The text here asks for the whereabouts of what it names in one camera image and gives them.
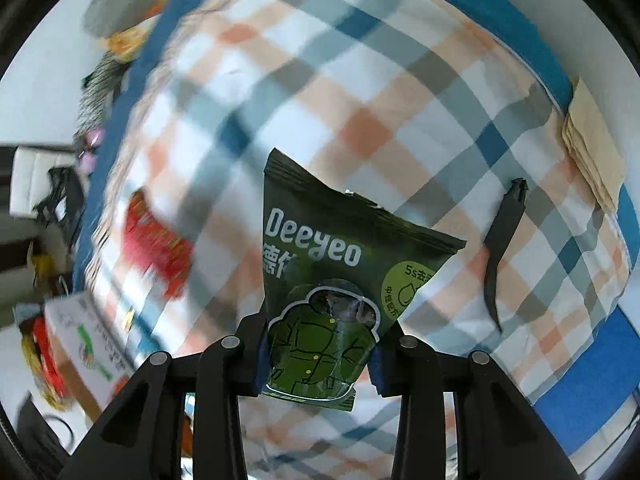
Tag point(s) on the black plastic strip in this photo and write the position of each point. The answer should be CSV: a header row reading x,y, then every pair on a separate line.
x,y
500,240

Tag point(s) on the cardboard box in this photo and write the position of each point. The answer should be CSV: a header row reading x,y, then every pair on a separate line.
x,y
82,345

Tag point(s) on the plaid blanket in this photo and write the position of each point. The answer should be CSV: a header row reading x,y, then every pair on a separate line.
x,y
350,150

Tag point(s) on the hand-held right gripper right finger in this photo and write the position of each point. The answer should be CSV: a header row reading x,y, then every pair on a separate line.
x,y
382,372

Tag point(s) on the dark green wet wipes packet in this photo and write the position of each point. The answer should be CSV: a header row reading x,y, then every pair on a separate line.
x,y
320,280

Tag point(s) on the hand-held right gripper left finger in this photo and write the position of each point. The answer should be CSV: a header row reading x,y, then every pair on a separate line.
x,y
256,360

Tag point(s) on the red snack packet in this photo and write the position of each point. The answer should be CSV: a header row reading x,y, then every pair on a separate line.
x,y
160,245

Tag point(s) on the white chair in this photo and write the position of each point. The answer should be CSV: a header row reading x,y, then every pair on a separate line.
x,y
35,180

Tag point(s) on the grey cushion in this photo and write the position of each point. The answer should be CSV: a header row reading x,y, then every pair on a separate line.
x,y
125,5

